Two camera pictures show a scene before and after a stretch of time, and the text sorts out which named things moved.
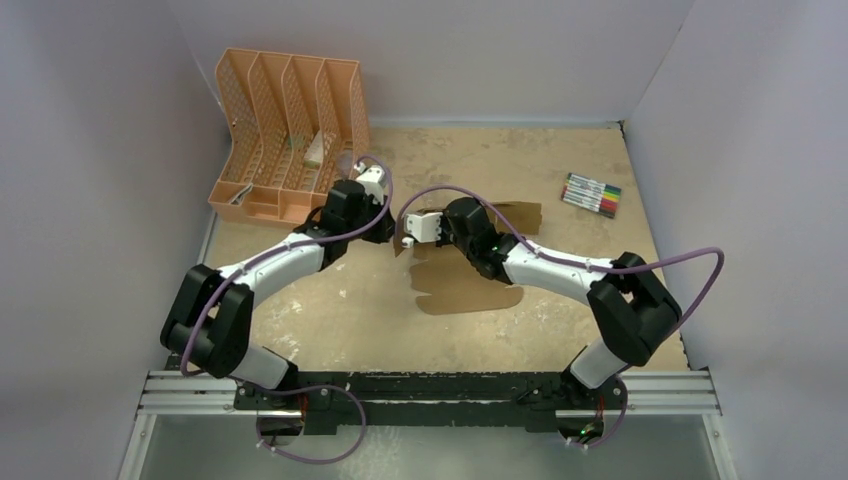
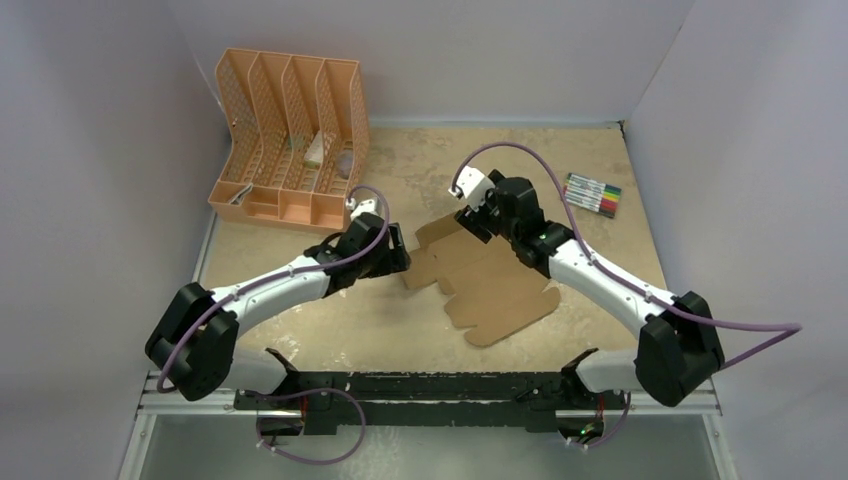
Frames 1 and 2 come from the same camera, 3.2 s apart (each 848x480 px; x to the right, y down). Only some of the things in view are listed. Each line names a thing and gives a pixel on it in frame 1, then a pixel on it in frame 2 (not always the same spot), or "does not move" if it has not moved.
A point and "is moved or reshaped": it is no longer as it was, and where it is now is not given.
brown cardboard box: [449, 285] is moved or reshaped
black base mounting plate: [529, 399] does not move
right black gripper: [447, 225] → [472, 216]
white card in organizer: [315, 153] does not move
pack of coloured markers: [591, 194] does not move
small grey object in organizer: [345, 161] does not move
